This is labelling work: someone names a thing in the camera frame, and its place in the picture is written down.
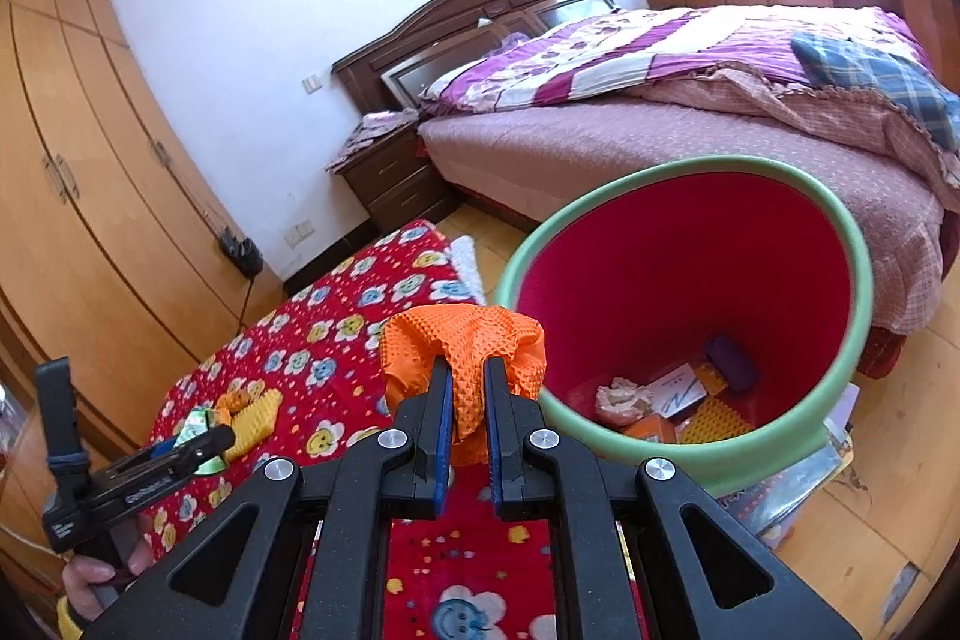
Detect short yellow foam net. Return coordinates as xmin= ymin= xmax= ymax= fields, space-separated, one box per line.
xmin=221 ymin=389 xmax=284 ymax=461

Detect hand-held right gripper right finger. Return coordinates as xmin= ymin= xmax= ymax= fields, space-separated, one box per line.
xmin=486 ymin=356 xmax=863 ymax=640

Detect pink bed cover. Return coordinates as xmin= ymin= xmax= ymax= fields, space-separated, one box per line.
xmin=416 ymin=66 xmax=960 ymax=337

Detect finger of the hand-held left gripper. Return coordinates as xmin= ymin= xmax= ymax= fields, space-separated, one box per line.
xmin=146 ymin=424 xmax=237 ymax=485

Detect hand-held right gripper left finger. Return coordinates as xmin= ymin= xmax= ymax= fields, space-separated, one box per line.
xmin=81 ymin=356 xmax=455 ymax=640

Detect wooden wardrobe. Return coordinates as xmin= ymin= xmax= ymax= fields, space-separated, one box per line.
xmin=0 ymin=0 xmax=286 ymax=611

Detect green wrapper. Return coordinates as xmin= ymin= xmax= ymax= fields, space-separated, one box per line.
xmin=166 ymin=407 xmax=230 ymax=480

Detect dark wooden nightstand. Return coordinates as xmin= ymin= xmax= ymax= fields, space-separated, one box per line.
xmin=326 ymin=119 xmax=458 ymax=236

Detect purple patterned quilt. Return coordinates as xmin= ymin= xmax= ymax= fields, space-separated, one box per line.
xmin=420 ymin=6 xmax=931 ymax=112

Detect purple case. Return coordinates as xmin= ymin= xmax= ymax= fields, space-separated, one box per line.
xmin=703 ymin=334 xmax=757 ymax=395

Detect blue plaid cloth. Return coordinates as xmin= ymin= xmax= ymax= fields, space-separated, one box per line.
xmin=791 ymin=31 xmax=960 ymax=150

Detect person's left hand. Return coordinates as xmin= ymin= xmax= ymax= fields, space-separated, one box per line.
xmin=61 ymin=531 xmax=156 ymax=611

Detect small orange packet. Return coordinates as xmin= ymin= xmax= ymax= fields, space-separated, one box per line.
xmin=690 ymin=364 xmax=728 ymax=397

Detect white printed box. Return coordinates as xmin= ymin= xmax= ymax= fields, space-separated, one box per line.
xmin=645 ymin=364 xmax=710 ymax=420

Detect red flowered blanket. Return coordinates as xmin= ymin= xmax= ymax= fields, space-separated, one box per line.
xmin=139 ymin=218 xmax=653 ymax=640

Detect red bucket with green rim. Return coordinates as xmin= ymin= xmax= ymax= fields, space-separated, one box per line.
xmin=491 ymin=155 xmax=872 ymax=498

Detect black power strip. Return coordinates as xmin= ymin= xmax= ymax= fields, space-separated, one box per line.
xmin=219 ymin=233 xmax=263 ymax=277

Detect dark wooden bed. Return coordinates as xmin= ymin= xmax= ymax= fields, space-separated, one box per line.
xmin=332 ymin=0 xmax=960 ymax=378

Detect pink patterned cloth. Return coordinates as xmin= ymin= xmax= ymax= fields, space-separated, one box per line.
xmin=326 ymin=110 xmax=421 ymax=170

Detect orange foam fruit net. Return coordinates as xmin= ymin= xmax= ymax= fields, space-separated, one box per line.
xmin=377 ymin=304 xmax=547 ymax=467

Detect magazines under bucket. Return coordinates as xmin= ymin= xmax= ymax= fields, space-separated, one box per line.
xmin=716 ymin=385 xmax=863 ymax=551

